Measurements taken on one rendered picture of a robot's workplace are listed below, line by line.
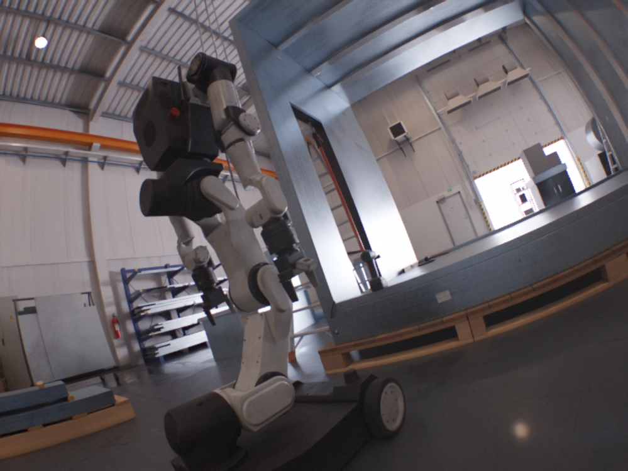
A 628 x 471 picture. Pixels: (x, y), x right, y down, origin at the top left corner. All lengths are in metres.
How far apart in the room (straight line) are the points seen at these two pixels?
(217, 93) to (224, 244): 0.48
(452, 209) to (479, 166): 2.14
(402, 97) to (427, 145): 2.61
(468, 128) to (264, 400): 12.50
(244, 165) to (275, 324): 0.48
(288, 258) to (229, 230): 0.24
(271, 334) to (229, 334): 3.11
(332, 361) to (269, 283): 1.05
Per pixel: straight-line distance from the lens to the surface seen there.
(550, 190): 6.30
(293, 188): 1.90
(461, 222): 12.18
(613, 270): 1.69
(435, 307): 1.60
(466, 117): 12.99
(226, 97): 0.93
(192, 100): 1.04
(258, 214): 0.79
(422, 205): 12.40
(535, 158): 6.41
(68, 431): 2.35
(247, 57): 2.64
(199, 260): 1.09
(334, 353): 1.82
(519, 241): 1.56
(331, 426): 0.84
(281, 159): 2.00
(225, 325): 4.03
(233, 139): 0.85
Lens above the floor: 0.54
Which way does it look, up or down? 10 degrees up
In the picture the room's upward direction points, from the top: 19 degrees counter-clockwise
